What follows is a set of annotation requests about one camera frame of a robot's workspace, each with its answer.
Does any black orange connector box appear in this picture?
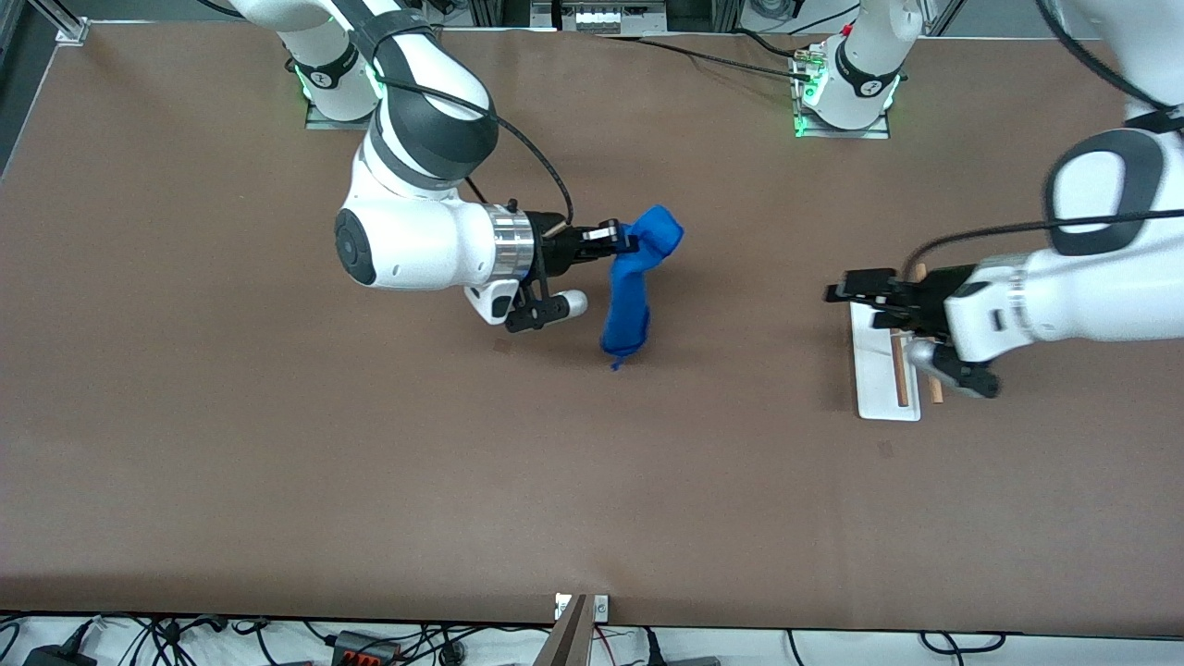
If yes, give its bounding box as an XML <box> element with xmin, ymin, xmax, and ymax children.
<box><xmin>331</xmin><ymin>631</ymin><xmax>401</xmax><ymax>666</ymax></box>

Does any black cable on table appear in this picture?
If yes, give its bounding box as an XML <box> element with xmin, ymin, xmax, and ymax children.
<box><xmin>597</xmin><ymin>33</ymin><xmax>815</xmax><ymax>82</ymax></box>

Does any white power strip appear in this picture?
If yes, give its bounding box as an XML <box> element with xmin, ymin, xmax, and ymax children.
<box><xmin>560</xmin><ymin>0</ymin><xmax>669</xmax><ymax>34</ymax></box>

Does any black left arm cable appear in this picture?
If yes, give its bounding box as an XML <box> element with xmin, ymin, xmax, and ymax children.
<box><xmin>905</xmin><ymin>211</ymin><xmax>1184</xmax><ymax>274</ymax></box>

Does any small metal table bracket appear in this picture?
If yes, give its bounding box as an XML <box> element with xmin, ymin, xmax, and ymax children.
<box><xmin>555</xmin><ymin>594</ymin><xmax>610</xmax><ymax>623</ymax></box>

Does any blue cloth towel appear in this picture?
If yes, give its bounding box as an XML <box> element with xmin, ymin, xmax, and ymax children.
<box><xmin>599</xmin><ymin>204</ymin><xmax>685</xmax><ymax>371</ymax></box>

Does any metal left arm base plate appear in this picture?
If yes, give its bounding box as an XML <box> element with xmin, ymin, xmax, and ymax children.
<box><xmin>794</xmin><ymin>46</ymin><xmax>891</xmax><ymax>140</ymax></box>

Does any aluminium corner bracket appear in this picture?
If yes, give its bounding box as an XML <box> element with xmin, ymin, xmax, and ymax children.
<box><xmin>28</xmin><ymin>0</ymin><xmax>91</xmax><ymax>45</ymax></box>

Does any grey metal pole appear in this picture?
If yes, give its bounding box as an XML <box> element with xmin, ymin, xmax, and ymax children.
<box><xmin>532</xmin><ymin>594</ymin><xmax>593</xmax><ymax>666</ymax></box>

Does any white rack with wooden rods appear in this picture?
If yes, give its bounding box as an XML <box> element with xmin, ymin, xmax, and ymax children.
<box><xmin>849</xmin><ymin>264</ymin><xmax>944</xmax><ymax>422</ymax></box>

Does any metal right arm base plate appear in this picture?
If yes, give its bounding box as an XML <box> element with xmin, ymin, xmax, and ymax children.
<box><xmin>305</xmin><ymin>92</ymin><xmax>376</xmax><ymax>130</ymax></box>

